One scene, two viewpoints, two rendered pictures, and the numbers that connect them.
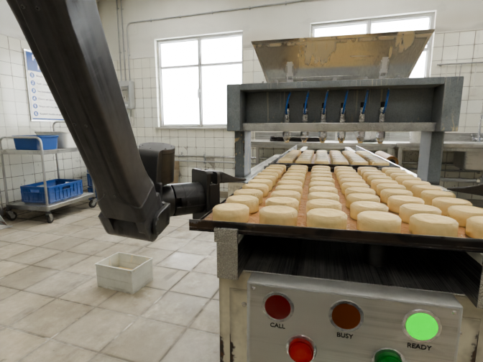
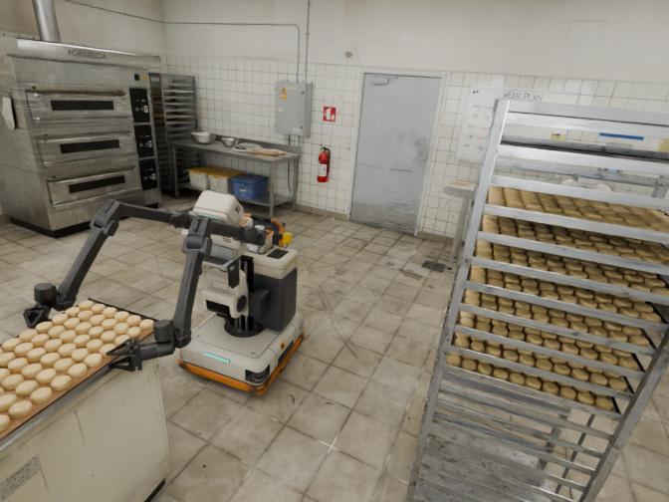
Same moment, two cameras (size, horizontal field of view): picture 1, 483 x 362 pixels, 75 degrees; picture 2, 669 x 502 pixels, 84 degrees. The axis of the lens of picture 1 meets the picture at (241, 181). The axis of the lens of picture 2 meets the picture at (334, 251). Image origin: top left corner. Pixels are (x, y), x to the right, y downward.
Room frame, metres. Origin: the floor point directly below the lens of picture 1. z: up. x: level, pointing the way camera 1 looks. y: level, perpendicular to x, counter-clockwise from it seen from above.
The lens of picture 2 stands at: (1.56, 0.82, 1.81)
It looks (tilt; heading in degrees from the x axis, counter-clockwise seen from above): 23 degrees down; 185
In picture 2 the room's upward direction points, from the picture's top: 5 degrees clockwise
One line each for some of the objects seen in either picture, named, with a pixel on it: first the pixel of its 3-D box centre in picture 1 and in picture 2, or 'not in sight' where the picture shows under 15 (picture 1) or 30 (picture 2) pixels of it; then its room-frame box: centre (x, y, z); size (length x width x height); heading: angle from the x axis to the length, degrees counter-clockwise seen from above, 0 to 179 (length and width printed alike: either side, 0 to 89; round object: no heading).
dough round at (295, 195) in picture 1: (285, 198); (109, 336); (0.52, -0.07, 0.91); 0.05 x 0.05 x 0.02
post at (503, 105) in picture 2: not in sight; (445, 347); (0.39, 1.16, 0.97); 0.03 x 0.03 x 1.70; 76
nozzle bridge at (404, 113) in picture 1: (330, 133); not in sight; (1.20, -0.34, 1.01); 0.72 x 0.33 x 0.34; 76
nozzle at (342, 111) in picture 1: (343, 115); not in sight; (1.07, -0.34, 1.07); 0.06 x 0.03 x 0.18; 166
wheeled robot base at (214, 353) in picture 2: not in sight; (246, 339); (-0.52, 0.08, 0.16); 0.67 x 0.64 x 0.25; 167
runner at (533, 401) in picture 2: not in sight; (498, 391); (0.05, 1.55, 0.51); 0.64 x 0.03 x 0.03; 76
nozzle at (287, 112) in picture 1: (287, 116); not in sight; (1.12, -0.16, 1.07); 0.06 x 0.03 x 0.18; 166
